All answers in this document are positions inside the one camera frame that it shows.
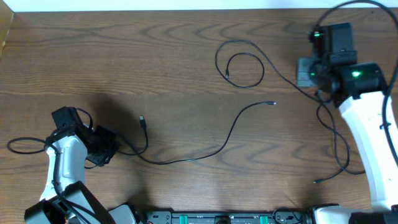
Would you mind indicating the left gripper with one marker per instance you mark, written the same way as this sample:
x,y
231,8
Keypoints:
x,y
112,144

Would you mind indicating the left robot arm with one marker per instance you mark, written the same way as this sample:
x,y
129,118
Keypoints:
x,y
66,197

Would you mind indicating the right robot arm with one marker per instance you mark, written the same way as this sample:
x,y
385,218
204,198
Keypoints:
x,y
359,91

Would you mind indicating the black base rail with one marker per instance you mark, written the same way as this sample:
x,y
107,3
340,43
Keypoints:
x,y
281,215

